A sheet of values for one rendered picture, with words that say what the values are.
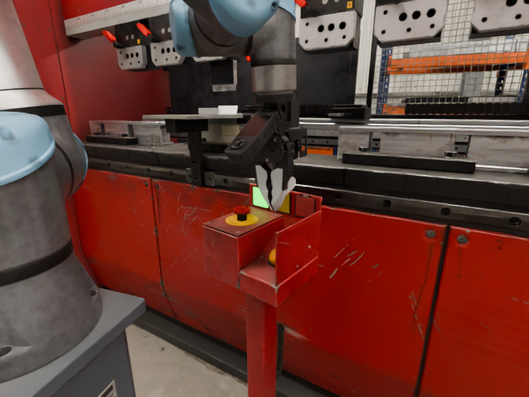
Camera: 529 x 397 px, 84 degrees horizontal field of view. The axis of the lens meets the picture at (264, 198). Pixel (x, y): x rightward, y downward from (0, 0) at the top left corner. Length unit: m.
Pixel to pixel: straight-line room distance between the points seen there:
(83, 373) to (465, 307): 0.75
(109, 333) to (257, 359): 0.46
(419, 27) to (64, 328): 0.85
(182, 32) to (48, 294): 0.35
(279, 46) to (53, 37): 1.36
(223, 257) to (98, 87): 1.35
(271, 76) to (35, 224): 0.37
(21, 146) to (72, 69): 1.43
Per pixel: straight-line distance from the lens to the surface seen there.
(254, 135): 0.48
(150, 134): 1.35
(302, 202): 0.64
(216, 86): 1.13
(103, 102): 1.81
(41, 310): 0.37
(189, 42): 0.47
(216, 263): 0.65
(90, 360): 0.40
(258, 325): 0.73
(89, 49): 1.81
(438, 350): 0.93
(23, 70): 0.49
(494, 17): 0.86
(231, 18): 0.34
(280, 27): 0.51
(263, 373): 0.81
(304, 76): 1.51
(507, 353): 0.92
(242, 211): 0.63
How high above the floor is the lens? 1.01
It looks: 16 degrees down
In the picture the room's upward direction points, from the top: straight up
